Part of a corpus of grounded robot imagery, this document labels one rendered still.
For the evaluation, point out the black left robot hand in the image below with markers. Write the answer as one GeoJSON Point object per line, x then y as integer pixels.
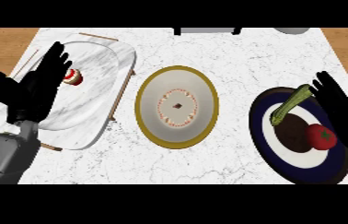
{"type": "Point", "coordinates": [35, 86]}

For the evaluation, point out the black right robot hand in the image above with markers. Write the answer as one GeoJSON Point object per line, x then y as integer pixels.
{"type": "Point", "coordinates": [333, 98]}

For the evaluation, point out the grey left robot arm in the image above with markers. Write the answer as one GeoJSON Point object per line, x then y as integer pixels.
{"type": "Point", "coordinates": [15, 150]}

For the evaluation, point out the red tomato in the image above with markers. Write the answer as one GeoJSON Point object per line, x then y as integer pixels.
{"type": "Point", "coordinates": [321, 137]}

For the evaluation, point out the dark blue and white plate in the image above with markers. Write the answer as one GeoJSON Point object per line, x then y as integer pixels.
{"type": "Point", "coordinates": [293, 154]}

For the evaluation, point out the gold-rimmed grey bowl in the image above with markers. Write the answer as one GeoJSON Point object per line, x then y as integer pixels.
{"type": "Point", "coordinates": [177, 106]}

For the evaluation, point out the red and white cupcake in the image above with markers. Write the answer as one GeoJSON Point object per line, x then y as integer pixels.
{"type": "Point", "coordinates": [74, 76]}

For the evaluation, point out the green zucchini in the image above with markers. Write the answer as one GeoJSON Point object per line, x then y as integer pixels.
{"type": "Point", "coordinates": [289, 106]}

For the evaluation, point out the white marble serving tray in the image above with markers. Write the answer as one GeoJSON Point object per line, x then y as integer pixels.
{"type": "Point", "coordinates": [93, 92]}

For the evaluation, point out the grey rounded object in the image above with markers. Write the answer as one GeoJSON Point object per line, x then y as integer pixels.
{"type": "Point", "coordinates": [292, 30]}

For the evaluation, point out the grey appliance with black legs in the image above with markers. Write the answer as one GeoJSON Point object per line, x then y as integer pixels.
{"type": "Point", "coordinates": [206, 30]}

